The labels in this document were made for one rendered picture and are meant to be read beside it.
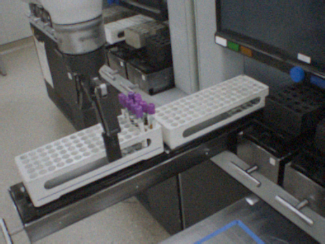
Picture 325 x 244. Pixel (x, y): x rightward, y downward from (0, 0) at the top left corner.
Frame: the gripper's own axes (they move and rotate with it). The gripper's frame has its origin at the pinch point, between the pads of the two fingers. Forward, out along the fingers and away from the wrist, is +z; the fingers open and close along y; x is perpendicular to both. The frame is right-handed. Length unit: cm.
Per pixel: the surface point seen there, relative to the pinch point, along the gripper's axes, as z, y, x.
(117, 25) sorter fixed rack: 1, -72, 39
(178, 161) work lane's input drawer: 8.5, 6.7, 13.8
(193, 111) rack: 1.2, 1.9, 21.9
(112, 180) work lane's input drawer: 6.4, 5.7, -1.7
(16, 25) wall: 63, -350, 47
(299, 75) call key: -10.5, 21.1, 34.6
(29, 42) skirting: 84, -350, 55
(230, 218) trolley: 5.7, 29.1, 9.8
